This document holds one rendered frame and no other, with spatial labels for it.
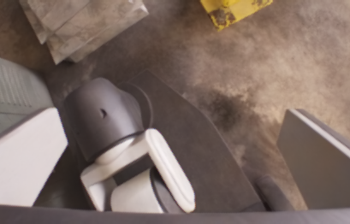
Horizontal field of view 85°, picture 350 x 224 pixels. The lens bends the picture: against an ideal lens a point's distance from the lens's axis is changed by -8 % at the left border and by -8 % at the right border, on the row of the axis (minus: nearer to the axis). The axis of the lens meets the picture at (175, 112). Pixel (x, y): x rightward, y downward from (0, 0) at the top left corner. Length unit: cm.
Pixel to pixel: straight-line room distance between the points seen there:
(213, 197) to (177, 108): 26
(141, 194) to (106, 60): 60
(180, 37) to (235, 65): 23
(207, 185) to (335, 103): 53
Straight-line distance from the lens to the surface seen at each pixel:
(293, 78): 82
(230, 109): 75
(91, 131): 46
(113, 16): 88
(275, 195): 62
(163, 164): 44
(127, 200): 47
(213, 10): 85
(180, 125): 58
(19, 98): 87
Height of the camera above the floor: 75
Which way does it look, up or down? 79 degrees down
